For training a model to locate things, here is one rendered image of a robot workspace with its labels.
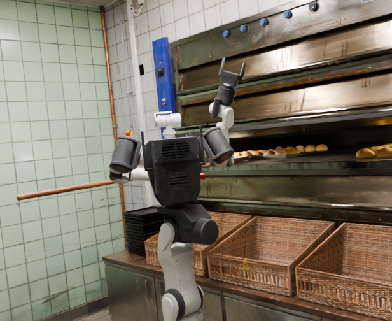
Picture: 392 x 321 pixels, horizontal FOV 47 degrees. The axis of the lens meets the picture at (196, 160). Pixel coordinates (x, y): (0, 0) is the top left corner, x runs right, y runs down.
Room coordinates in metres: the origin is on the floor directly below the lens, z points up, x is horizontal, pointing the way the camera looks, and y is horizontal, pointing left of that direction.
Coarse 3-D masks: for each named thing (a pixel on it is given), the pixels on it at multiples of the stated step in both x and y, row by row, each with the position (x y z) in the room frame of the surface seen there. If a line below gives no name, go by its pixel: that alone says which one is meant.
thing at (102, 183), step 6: (246, 156) 3.28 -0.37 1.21; (102, 180) 2.43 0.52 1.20; (108, 180) 2.45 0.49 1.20; (132, 180) 2.57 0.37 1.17; (72, 186) 2.30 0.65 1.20; (78, 186) 2.32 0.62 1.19; (84, 186) 2.34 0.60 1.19; (90, 186) 2.37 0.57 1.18; (96, 186) 2.39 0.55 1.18; (30, 192) 2.15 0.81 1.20; (36, 192) 2.16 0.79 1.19; (42, 192) 2.18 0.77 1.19; (48, 192) 2.20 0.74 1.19; (54, 192) 2.22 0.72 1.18; (60, 192) 2.25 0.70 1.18; (18, 198) 2.10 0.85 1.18; (24, 198) 2.12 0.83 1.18; (30, 198) 2.14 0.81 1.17
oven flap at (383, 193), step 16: (208, 176) 3.21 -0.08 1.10; (224, 176) 3.09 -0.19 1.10; (240, 176) 2.98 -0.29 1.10; (256, 176) 2.88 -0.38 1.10; (272, 176) 2.79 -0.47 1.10; (288, 176) 2.70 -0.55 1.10; (304, 176) 2.62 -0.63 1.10; (320, 176) 2.54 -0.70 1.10; (336, 176) 2.47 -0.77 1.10; (352, 176) 2.40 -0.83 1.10; (368, 176) 2.33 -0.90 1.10; (384, 176) 2.27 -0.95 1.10; (208, 192) 3.16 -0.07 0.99; (224, 192) 3.05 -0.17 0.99; (240, 192) 2.94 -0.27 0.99; (256, 192) 2.84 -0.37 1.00; (272, 192) 2.75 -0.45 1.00; (288, 192) 2.67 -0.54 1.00; (304, 192) 2.59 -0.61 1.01; (320, 192) 2.51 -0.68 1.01; (336, 192) 2.44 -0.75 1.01; (352, 192) 2.37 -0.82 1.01; (368, 192) 2.31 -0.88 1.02; (384, 192) 2.25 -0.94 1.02; (336, 208) 2.42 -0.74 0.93; (352, 208) 2.33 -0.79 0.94; (368, 208) 2.26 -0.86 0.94; (384, 208) 2.20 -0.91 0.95
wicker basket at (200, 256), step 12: (216, 216) 3.08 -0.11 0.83; (228, 216) 3.00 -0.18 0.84; (240, 216) 2.92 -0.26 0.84; (228, 228) 2.97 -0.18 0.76; (156, 240) 3.00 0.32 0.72; (216, 240) 2.63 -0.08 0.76; (156, 252) 2.86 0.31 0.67; (204, 252) 2.56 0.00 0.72; (156, 264) 2.86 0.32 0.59; (204, 264) 2.55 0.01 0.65
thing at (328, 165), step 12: (204, 168) 3.18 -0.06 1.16; (216, 168) 3.09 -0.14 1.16; (228, 168) 3.01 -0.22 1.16; (240, 168) 2.94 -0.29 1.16; (252, 168) 2.86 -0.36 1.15; (264, 168) 2.79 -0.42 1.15; (276, 168) 2.72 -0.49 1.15; (288, 168) 2.66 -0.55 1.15; (300, 168) 2.60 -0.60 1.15; (312, 168) 2.54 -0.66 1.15; (324, 168) 2.48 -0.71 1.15; (336, 168) 2.43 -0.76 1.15; (348, 168) 2.38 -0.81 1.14; (360, 168) 2.33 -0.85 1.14; (372, 168) 2.28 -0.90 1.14; (384, 168) 2.24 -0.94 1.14
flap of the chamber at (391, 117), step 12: (300, 120) 2.41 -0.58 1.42; (312, 120) 2.35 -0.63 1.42; (324, 120) 2.30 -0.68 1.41; (336, 120) 2.25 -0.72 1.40; (348, 120) 2.22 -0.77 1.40; (360, 120) 2.20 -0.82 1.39; (372, 120) 2.18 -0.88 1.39; (384, 120) 2.16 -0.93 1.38; (192, 132) 3.04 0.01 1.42; (228, 132) 2.81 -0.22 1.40; (240, 132) 2.79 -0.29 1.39; (252, 132) 2.76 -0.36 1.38; (264, 132) 2.73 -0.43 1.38; (276, 132) 2.70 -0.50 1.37; (288, 132) 2.68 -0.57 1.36
